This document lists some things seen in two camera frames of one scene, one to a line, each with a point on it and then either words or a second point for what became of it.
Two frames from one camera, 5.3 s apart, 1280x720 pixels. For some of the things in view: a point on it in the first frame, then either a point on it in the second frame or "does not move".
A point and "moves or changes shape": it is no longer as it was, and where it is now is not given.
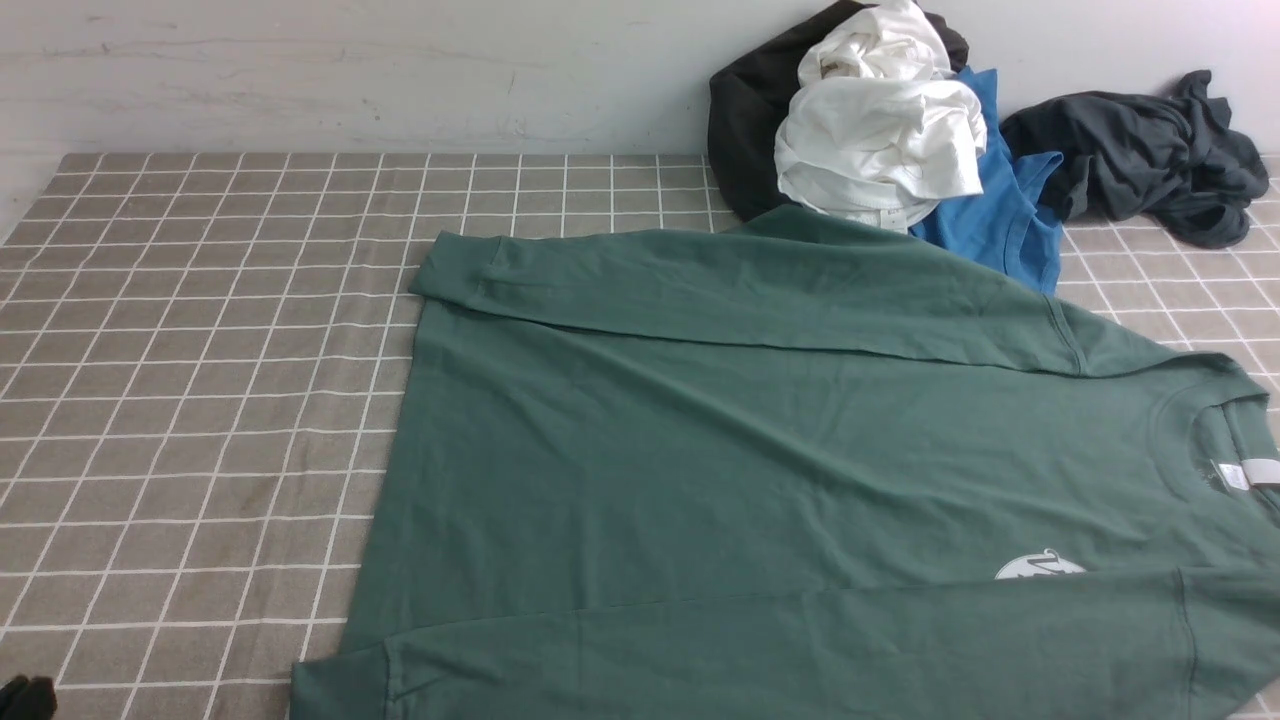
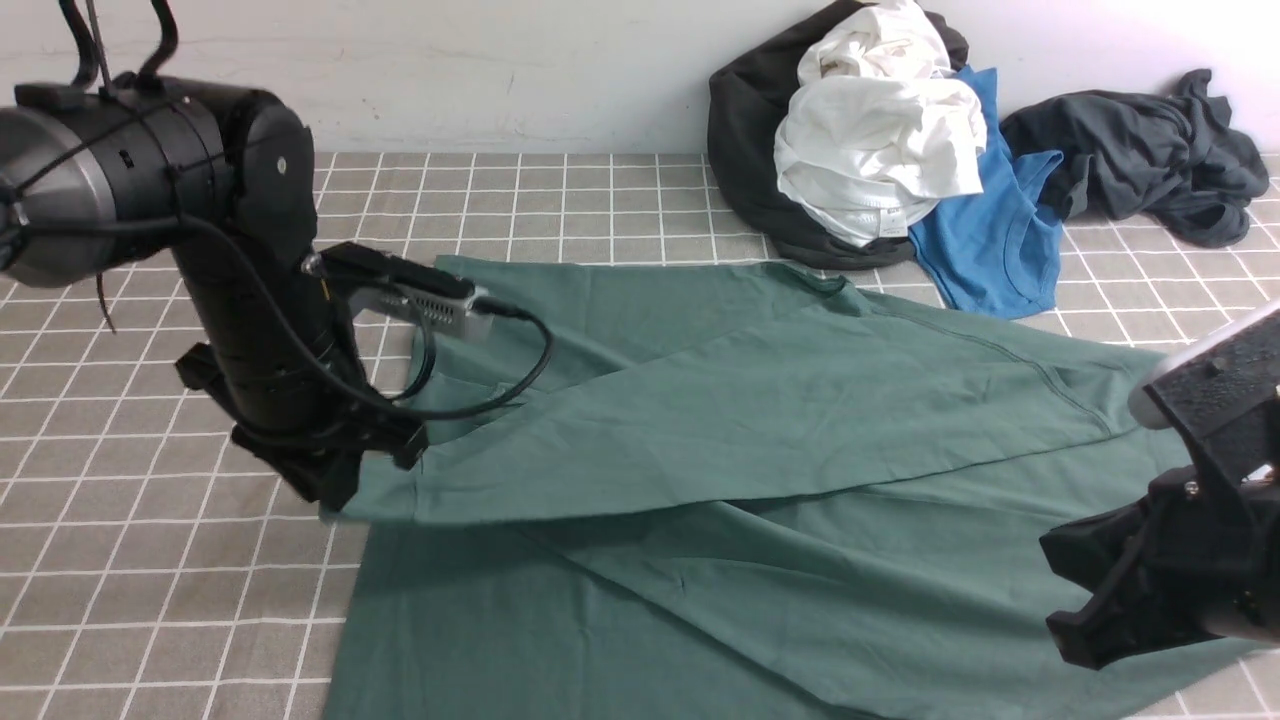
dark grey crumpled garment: (1171, 155) does not move
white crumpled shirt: (878, 127) does not move
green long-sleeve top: (768, 463) moves or changes shape
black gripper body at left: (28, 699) -> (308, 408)
